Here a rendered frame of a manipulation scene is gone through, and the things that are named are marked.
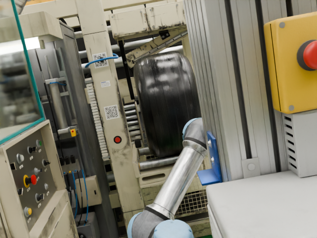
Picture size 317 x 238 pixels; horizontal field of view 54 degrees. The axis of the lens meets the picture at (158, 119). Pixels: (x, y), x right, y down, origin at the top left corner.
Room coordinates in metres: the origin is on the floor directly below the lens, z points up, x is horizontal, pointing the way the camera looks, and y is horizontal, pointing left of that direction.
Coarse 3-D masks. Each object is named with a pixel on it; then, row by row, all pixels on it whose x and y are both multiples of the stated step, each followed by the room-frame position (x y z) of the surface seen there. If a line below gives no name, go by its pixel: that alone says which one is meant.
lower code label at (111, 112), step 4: (104, 108) 1.71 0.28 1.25; (108, 108) 1.71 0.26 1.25; (112, 108) 1.71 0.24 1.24; (116, 108) 1.71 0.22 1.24; (108, 112) 1.71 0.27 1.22; (112, 112) 1.71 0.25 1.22; (116, 112) 1.71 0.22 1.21; (108, 116) 1.71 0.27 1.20; (112, 116) 1.71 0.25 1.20; (116, 116) 1.71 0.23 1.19
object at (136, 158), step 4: (136, 148) 1.87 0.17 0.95; (136, 152) 1.78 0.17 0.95; (136, 156) 1.69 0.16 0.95; (132, 160) 1.64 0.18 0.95; (136, 160) 1.62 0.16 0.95; (136, 164) 1.60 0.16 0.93; (136, 168) 1.60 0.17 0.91; (140, 168) 1.70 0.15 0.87; (136, 172) 1.60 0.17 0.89; (136, 176) 1.60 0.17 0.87
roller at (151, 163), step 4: (168, 156) 1.66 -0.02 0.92; (172, 156) 1.66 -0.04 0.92; (176, 156) 1.65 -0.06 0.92; (148, 160) 1.67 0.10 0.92; (152, 160) 1.66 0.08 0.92; (156, 160) 1.65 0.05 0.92; (160, 160) 1.65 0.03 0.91; (164, 160) 1.65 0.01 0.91; (168, 160) 1.65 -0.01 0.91; (172, 160) 1.65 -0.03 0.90; (176, 160) 1.65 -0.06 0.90; (140, 164) 1.64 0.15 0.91; (144, 164) 1.64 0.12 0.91; (148, 164) 1.64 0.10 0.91; (152, 164) 1.64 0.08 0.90; (156, 164) 1.64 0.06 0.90; (160, 164) 1.64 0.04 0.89; (164, 164) 1.65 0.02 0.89; (144, 168) 1.64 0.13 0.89; (148, 168) 1.65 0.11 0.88
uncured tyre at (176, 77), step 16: (144, 64) 1.65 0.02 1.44; (160, 64) 1.63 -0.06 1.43; (176, 64) 1.61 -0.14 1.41; (144, 80) 1.57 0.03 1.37; (160, 80) 1.56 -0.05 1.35; (176, 80) 1.55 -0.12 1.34; (192, 80) 1.57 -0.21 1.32; (144, 96) 1.54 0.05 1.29; (160, 96) 1.52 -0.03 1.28; (176, 96) 1.52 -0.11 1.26; (192, 96) 1.53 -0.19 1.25; (144, 112) 1.54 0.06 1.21; (160, 112) 1.51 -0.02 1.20; (176, 112) 1.51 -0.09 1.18; (192, 112) 1.52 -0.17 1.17; (144, 128) 1.59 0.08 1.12; (160, 128) 1.52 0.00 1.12; (176, 128) 1.52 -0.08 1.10; (160, 144) 1.56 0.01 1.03; (176, 144) 1.57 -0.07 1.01
